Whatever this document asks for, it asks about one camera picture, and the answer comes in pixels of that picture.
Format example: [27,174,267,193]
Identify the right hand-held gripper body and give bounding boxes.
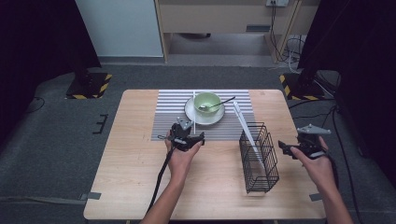
[290,123,332,161]

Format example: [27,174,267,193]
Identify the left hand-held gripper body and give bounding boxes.
[157,117,200,153]

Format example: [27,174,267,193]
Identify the white chopstick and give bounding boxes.
[234,101,267,171]
[192,91,197,135]
[233,102,265,171]

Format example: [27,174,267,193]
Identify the black wire basket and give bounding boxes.
[238,121,280,194]

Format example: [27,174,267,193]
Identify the person's left hand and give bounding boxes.
[164,130,204,185]

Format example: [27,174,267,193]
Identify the person's right hand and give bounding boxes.
[290,136,338,191]

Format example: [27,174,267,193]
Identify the grey striped placemat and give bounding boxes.
[150,89,257,142]

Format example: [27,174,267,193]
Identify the white round plate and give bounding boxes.
[184,95,226,126]

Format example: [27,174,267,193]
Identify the metal spoon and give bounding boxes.
[199,95,236,112]

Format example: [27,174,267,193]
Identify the green bowl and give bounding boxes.
[193,91,222,118]

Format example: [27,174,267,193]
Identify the black stand base striped edge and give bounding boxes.
[278,72,326,101]
[65,72,113,101]

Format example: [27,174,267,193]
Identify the dark curtain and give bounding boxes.
[297,0,396,188]
[0,0,102,138]

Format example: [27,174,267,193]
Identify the white partition panel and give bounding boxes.
[75,0,164,58]

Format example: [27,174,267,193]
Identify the beige wooden cabinet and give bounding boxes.
[154,0,321,63]

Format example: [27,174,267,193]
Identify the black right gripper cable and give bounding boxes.
[325,152,341,189]

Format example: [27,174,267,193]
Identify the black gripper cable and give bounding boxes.
[325,152,341,189]
[145,145,176,217]

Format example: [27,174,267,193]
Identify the black floor cable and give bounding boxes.
[331,105,364,224]
[24,96,47,115]

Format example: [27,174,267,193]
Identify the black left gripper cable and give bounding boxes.
[145,145,176,217]

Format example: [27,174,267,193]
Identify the white floor cable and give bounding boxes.
[284,35,307,74]

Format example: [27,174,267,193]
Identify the black outlet cable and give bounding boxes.
[269,1,292,63]

